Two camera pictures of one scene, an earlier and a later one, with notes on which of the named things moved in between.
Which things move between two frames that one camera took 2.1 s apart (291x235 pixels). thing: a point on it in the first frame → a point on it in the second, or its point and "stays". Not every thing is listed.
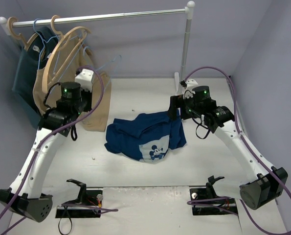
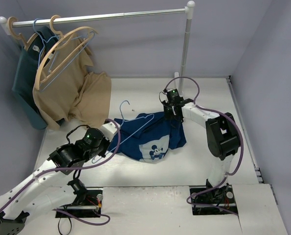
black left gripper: (87, 102) → (104, 146)
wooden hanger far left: (19, 36) stays
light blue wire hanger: (43, 42) stays
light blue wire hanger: (108, 63) → (103, 157)
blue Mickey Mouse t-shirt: (147, 136) stays
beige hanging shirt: (70, 63) stays
